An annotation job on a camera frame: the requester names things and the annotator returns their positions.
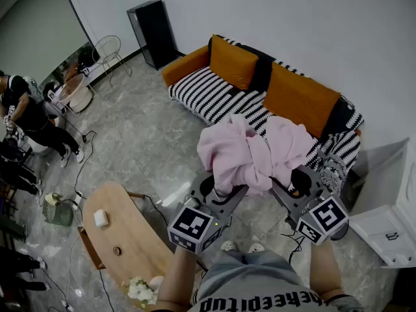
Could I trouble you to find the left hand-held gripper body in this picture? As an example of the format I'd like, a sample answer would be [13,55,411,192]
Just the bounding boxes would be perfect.
[167,195,233,255]

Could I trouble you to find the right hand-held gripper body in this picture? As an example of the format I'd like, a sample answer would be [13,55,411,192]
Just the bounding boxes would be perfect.
[285,188,350,246]

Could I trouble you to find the pink cloth garment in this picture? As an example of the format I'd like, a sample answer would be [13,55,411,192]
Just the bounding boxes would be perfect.
[196,114,319,196]

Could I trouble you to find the orange sofa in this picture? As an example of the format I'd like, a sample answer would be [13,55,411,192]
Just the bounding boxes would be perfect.
[161,34,365,188]

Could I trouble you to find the person's left forearm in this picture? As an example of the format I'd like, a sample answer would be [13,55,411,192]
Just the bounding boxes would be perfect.
[155,248,199,311]

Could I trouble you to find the person's right forearm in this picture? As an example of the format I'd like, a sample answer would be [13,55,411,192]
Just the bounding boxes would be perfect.
[308,239,345,302]

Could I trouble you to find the orange cushion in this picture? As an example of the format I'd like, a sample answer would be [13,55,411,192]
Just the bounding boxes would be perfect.
[262,62,341,139]
[209,34,260,90]

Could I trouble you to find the grey fuzzy striped pillow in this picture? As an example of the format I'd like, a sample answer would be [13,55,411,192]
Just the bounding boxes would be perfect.
[317,154,348,198]

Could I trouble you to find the person's blue jeans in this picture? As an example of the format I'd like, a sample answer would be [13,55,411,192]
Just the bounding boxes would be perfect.
[196,250,306,300]

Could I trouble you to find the white cabinet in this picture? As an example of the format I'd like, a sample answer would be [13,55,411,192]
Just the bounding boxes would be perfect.
[349,138,416,269]

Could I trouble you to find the wooden coffee table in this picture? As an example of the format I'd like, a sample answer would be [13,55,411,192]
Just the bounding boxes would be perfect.
[77,182,178,308]

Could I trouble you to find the white flower bouquet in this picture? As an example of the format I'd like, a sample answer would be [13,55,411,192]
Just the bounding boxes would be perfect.
[122,275,160,308]

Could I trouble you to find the person's grey printed t-shirt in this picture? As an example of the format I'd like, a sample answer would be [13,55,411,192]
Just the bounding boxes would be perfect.
[188,273,365,312]

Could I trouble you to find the white tissue box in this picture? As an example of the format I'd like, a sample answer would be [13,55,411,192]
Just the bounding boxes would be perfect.
[93,209,110,229]

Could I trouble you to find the green woven bag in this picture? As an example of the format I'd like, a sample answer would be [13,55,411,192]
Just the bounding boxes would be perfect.
[42,192,74,227]

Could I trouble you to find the white round drum stool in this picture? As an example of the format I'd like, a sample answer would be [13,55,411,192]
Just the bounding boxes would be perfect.
[69,87,94,113]

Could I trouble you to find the tall black cabinet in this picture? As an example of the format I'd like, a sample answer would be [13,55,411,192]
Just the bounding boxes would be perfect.
[126,0,186,71]

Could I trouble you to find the round pink side table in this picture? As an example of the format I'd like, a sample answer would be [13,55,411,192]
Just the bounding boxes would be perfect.
[57,73,98,110]

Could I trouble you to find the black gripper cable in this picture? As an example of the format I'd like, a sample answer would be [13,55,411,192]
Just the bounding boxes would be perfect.
[281,218,305,266]

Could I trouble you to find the black floor cable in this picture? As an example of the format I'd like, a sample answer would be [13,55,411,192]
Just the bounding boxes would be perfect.
[48,102,98,198]
[142,194,170,227]

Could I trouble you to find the white wire chair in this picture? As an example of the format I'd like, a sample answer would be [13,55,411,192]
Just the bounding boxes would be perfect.
[92,34,133,87]

